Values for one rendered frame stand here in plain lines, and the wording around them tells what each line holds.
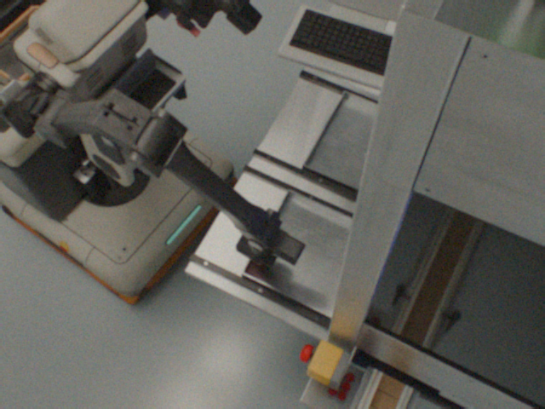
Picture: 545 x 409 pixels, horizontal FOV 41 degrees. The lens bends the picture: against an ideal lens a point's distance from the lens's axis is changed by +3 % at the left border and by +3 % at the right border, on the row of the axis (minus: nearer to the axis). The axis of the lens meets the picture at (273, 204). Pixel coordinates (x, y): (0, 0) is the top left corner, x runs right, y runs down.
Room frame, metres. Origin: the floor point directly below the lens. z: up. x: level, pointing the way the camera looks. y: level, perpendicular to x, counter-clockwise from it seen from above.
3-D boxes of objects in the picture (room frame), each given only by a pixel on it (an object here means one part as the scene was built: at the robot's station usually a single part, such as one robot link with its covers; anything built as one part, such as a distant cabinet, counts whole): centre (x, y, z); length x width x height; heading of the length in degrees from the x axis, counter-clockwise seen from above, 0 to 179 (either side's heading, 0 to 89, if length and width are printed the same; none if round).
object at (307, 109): (0.80, -0.15, 0.87); 0.70 x 0.48 x 0.02; 151
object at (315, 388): (0.31, -0.14, 0.87); 0.14 x 0.13 x 0.02; 61
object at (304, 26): (1.33, -0.28, 0.82); 0.40 x 0.14 x 0.02; 65
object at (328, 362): (0.34, -0.11, 1.00); 0.08 x 0.07 x 0.07; 61
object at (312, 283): (0.62, -0.13, 0.90); 0.34 x 0.26 x 0.04; 61
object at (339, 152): (0.91, -0.29, 0.90); 0.34 x 0.26 x 0.04; 61
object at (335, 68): (1.36, -0.29, 0.79); 0.45 x 0.28 x 0.03; 65
